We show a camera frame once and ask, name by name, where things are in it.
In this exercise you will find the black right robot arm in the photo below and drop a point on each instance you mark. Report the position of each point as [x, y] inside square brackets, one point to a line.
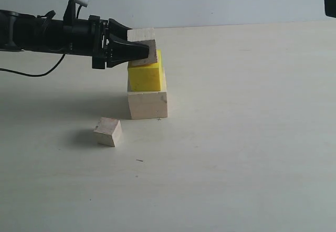
[330, 8]

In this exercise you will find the yellow cube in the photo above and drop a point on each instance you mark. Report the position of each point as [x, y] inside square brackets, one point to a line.
[147, 77]

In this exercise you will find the large pale wooden cube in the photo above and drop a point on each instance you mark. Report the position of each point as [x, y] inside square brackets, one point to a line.
[148, 104]

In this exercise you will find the medium wooden cube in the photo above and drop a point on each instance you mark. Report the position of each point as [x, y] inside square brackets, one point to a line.
[144, 36]

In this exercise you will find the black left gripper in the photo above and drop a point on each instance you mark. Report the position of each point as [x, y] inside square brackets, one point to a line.
[88, 38]

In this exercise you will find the small wooden cube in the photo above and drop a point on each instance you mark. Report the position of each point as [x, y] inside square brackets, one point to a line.
[108, 131]

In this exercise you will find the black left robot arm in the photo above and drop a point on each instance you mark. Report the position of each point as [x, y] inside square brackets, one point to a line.
[33, 33]

